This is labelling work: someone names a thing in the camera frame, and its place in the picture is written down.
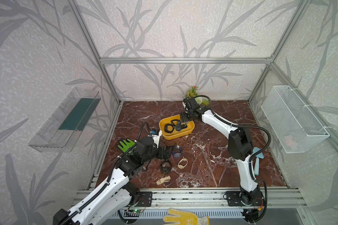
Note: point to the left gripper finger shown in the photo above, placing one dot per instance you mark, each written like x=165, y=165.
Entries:
x=166, y=156
x=168, y=149

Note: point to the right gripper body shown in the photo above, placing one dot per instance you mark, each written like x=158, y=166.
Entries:
x=186, y=116

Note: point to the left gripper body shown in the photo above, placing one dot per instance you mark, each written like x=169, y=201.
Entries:
x=153, y=153

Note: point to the yellow plastic storage box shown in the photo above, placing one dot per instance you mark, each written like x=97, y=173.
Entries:
x=175, y=134

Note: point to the black slim watch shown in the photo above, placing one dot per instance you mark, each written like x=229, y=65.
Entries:
x=175, y=122

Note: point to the beige strap watch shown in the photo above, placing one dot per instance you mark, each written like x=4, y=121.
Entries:
x=182, y=163

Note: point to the thin dark strap watch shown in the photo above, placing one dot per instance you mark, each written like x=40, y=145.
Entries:
x=180, y=127

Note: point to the black rugged sport watch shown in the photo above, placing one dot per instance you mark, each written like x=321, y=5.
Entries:
x=169, y=128

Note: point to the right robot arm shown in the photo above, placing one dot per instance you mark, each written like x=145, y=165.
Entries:
x=240, y=144

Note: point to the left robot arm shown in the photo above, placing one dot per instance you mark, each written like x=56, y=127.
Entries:
x=116, y=191

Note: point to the blue translucent watch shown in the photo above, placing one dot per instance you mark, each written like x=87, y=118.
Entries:
x=177, y=151

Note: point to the black chunky watch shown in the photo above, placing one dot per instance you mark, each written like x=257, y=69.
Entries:
x=166, y=167

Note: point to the potted artificial plant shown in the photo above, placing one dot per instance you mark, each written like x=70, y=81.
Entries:
x=193, y=92

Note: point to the green work glove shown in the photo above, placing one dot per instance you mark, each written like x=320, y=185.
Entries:
x=125, y=144

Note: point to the yellow dotted work glove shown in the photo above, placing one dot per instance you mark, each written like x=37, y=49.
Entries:
x=179, y=217

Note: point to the teal garden trowel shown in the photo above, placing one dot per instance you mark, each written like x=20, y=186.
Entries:
x=257, y=161

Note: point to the cream flat strap watch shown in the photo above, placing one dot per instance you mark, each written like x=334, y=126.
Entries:
x=163, y=180

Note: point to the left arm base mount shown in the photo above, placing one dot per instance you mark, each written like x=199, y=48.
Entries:
x=142, y=199

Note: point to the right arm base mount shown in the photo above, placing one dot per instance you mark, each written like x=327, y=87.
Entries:
x=236, y=198

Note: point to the clear acrylic wall shelf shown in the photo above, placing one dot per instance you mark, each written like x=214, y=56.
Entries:
x=65, y=126

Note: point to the white wire basket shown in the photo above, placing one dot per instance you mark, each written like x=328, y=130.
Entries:
x=295, y=125

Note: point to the aluminium front rail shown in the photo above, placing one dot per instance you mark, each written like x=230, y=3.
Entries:
x=213, y=198

